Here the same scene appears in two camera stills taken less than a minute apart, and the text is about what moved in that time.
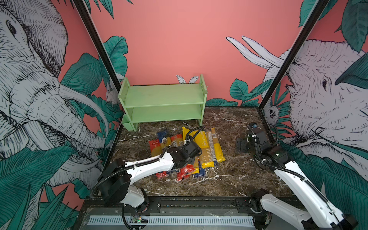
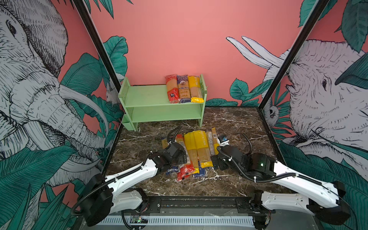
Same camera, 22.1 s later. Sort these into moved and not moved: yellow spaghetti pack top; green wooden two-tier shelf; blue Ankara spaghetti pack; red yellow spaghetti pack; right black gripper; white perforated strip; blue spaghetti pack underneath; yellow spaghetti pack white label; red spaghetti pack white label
Moved: red yellow spaghetti pack; blue Ankara spaghetti pack; yellow spaghetti pack top; right black gripper
Not moved: green wooden two-tier shelf; yellow spaghetti pack white label; white perforated strip; red spaghetti pack white label; blue spaghetti pack underneath
